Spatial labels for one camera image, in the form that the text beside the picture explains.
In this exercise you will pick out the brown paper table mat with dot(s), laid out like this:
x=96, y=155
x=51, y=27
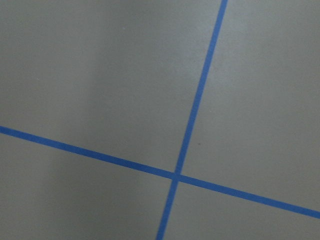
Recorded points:
x=159, y=119

